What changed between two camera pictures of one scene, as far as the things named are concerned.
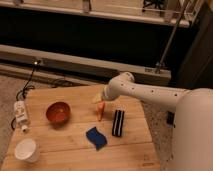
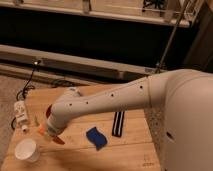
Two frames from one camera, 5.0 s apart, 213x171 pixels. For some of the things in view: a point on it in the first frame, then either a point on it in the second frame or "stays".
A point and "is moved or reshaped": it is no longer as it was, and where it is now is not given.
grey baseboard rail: x=37 y=64 stays
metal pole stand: x=160 y=65 stays
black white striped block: x=118 y=123 stays
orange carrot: x=100 y=110 is moved or reshaped
